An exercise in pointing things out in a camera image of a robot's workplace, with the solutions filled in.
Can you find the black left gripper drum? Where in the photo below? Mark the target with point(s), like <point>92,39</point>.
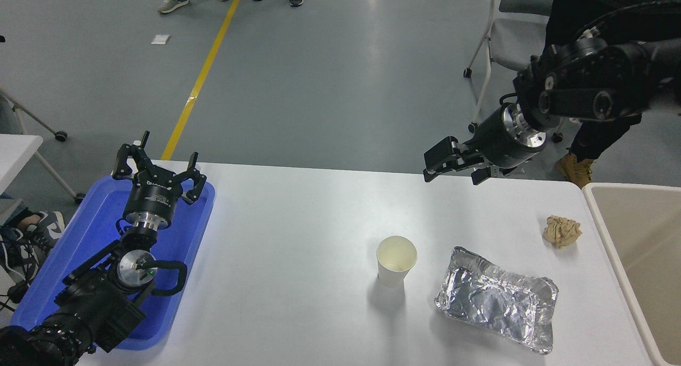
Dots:
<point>151,198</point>

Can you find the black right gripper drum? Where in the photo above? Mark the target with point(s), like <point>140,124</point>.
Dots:
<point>497,140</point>

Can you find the white paper cup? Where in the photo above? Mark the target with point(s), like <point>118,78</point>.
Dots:
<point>395,273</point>

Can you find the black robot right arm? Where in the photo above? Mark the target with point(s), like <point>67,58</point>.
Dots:
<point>585,84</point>

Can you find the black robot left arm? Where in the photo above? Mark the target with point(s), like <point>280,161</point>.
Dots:
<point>90,305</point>

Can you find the blue plastic tray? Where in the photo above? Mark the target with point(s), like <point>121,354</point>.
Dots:
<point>80,238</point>

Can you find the crumpled tan paper ball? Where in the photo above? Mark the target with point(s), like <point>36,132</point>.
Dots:
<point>562,231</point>

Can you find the seated person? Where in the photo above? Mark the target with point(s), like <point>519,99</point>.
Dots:
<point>48,225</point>

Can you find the white leg with caster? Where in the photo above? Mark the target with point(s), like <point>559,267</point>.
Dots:
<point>37,120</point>

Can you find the crumpled silver foil tray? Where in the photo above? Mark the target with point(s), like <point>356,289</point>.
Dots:
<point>489,302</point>

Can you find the white side table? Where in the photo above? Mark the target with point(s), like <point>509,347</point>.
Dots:
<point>16,153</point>

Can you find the large pale bin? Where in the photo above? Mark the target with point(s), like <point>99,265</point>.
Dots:
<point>649,249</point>

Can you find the grey chair with white frame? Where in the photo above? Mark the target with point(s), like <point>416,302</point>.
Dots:
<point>518,41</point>

